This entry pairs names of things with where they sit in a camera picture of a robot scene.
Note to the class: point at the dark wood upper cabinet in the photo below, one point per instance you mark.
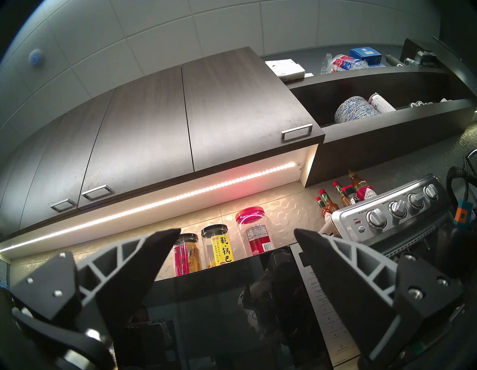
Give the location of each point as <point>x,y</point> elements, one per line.
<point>223,110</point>

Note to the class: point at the clear drinking glasses row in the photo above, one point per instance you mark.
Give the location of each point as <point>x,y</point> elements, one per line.
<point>421,104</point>

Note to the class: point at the clear plastic bag red print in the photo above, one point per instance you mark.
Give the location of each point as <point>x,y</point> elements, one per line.
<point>344,63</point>

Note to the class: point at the dark wood wall shelf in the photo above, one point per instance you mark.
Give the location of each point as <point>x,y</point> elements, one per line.
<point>372,143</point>

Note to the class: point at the small red Tabasco bottle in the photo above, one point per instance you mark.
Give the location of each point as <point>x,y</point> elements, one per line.
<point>324,212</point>

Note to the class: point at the snack jar red label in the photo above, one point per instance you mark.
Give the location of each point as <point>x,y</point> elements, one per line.
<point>184,257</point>

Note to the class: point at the snack jar yellow label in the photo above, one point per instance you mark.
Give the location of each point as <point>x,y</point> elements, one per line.
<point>220,248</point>

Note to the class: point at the small black metal device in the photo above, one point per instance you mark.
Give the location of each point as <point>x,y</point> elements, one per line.
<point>426,57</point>

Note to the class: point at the grey metal rod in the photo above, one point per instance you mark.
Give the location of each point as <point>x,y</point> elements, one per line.
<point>393,60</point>

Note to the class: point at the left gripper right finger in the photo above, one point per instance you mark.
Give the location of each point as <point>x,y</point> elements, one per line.
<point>346,283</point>

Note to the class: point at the large Tabasco sauce bottle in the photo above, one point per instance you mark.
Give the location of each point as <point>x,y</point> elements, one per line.
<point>364,190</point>

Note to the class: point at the round white ceiling device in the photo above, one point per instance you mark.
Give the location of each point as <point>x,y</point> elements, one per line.
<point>36,57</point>

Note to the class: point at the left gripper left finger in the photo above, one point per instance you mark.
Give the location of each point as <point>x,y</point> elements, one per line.
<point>123,268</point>

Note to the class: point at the white flat box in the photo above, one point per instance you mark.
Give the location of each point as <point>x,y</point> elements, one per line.
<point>284,69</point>

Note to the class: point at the stainless steel toaster oven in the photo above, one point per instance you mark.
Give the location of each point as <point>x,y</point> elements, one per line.
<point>393,222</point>

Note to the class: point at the black microwave oven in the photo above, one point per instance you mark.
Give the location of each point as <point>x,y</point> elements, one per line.
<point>223,317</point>

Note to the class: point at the LED light strip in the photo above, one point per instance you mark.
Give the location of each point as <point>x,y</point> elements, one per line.
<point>167,201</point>

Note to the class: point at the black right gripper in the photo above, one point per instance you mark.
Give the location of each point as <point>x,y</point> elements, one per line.
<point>458,250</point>

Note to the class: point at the white cylindrical can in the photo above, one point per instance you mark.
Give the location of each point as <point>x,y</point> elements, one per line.
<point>383,103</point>

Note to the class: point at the blue cardboard box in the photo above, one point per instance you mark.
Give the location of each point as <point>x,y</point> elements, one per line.
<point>366,55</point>

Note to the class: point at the chrome gooseneck faucet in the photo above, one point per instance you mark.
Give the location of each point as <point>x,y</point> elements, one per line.
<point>468,156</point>

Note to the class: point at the green label Tabasco bottle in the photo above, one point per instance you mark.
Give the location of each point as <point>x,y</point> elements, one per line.
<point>340,192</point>

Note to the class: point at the large jar red lid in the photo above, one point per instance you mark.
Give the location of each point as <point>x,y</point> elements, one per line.
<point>256,237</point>

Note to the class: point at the medium orange Tabasco bottle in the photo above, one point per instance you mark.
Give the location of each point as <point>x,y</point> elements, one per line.
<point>330,203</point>

